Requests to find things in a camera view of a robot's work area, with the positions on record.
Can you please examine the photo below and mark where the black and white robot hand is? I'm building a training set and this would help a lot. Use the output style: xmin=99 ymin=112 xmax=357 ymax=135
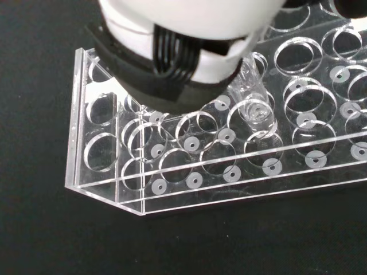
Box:
xmin=84 ymin=0 xmax=367 ymax=113

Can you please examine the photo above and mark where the clear acrylic test tube rack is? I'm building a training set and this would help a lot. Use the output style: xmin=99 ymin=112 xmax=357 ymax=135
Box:
xmin=65 ymin=0 xmax=367 ymax=217

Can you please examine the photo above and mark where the black bench cloth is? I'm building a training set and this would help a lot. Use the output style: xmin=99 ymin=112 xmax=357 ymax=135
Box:
xmin=0 ymin=0 xmax=367 ymax=275

